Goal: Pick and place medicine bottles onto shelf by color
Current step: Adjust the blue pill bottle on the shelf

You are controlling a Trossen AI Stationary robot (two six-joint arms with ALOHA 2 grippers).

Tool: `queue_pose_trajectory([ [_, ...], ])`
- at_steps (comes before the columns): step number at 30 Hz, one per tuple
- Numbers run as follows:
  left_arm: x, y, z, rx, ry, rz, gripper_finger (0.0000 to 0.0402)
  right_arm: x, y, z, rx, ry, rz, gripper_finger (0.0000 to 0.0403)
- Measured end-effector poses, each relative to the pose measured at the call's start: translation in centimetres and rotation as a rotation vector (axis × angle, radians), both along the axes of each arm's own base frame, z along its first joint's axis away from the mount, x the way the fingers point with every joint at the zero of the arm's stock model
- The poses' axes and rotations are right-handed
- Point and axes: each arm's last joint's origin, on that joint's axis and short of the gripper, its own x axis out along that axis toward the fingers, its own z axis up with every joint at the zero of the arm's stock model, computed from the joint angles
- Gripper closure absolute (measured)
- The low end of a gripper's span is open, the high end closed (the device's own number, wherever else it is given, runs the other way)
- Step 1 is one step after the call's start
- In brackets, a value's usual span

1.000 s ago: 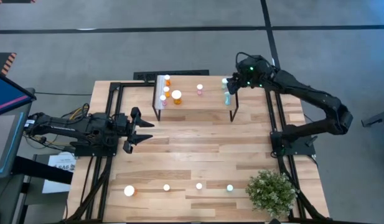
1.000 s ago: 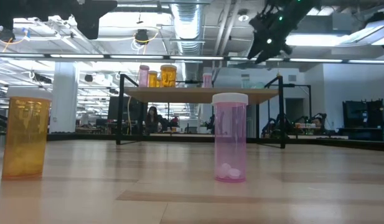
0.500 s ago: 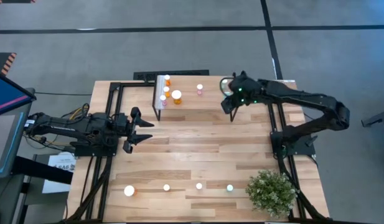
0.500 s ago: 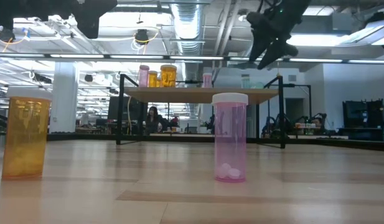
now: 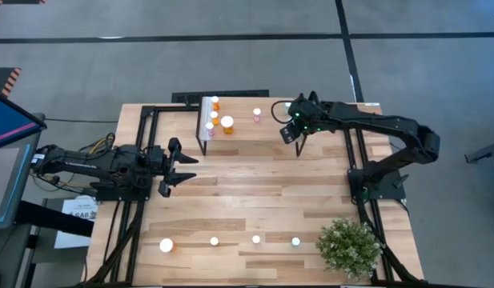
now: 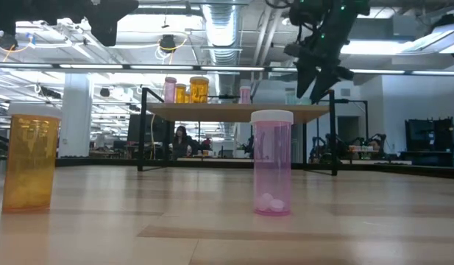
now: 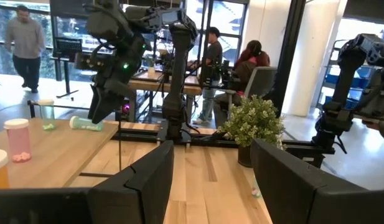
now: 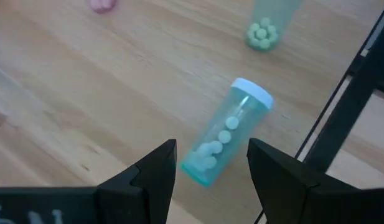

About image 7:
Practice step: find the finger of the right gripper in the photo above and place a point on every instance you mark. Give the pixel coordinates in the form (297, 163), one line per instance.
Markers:
(109, 105)
(93, 102)

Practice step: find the black pillar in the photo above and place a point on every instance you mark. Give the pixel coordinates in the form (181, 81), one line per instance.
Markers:
(291, 46)

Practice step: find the black table frame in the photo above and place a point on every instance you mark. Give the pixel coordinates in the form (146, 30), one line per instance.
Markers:
(204, 141)

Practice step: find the wooden background workbench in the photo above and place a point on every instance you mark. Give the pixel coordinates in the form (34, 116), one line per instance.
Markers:
(166, 87)

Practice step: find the grey office chair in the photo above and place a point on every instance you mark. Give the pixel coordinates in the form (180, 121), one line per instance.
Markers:
(261, 82)

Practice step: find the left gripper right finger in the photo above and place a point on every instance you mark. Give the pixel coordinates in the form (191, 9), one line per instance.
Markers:
(303, 199)

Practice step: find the person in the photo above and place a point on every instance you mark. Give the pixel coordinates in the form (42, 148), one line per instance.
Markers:
(251, 62)
(25, 46)
(213, 62)

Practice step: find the black stand with panel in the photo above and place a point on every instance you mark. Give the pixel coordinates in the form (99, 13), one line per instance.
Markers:
(68, 46)

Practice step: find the rack with blue bins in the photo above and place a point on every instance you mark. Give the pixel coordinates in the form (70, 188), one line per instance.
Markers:
(358, 82)

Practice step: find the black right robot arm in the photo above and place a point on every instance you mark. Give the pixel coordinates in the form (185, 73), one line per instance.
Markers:
(179, 77)

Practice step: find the teal pill bottle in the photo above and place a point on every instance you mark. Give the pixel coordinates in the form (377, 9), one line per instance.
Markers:
(86, 123)
(48, 115)

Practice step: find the black computer tower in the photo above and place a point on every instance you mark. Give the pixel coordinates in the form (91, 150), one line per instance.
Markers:
(127, 109)

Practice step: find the wooden shelf black metal frame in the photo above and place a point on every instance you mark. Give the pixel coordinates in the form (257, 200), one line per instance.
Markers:
(54, 149)

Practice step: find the potted green plant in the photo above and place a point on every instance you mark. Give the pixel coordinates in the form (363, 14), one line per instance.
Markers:
(252, 121)

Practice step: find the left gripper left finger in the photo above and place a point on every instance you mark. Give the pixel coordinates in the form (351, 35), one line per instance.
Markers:
(117, 202)

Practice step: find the black background robot arm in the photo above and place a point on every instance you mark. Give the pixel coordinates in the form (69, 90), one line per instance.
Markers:
(216, 71)
(338, 102)

